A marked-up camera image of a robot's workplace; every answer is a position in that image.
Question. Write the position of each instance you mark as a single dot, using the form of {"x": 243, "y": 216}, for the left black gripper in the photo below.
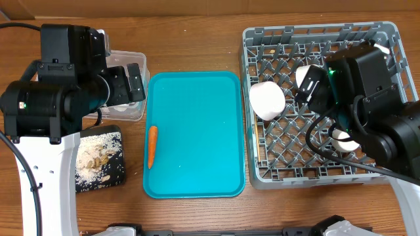
{"x": 121, "y": 95}

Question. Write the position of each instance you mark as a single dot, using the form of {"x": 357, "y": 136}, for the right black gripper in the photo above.
{"x": 319, "y": 88}

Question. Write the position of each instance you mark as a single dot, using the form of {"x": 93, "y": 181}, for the white bowl with rice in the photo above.
{"x": 308, "y": 76}

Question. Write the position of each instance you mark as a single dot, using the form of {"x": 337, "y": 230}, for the small pink-white bowl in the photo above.
{"x": 267, "y": 100}

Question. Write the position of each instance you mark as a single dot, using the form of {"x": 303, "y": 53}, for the white paper cup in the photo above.
{"x": 340, "y": 145}

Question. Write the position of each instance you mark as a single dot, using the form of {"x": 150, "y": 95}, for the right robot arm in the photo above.
{"x": 355, "y": 89}

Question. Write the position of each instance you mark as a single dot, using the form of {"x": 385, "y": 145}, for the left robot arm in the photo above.
{"x": 45, "y": 149}

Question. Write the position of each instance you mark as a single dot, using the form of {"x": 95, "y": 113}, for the grey dishwasher rack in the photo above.
{"x": 274, "y": 54}

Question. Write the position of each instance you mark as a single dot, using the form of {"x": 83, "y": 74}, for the clear plastic storage bin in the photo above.
{"x": 74, "y": 79}

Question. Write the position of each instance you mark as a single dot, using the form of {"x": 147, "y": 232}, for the orange carrot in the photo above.
{"x": 152, "y": 143}

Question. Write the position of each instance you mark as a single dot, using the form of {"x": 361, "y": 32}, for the wooden chopstick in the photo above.
{"x": 257, "y": 138}

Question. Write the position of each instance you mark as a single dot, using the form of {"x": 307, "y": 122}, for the black plastic tray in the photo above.
{"x": 101, "y": 157}

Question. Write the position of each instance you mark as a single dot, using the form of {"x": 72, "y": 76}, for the spilled rice and food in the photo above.
{"x": 96, "y": 157}

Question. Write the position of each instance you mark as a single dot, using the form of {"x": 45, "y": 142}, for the teal serving tray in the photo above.
{"x": 200, "y": 149}

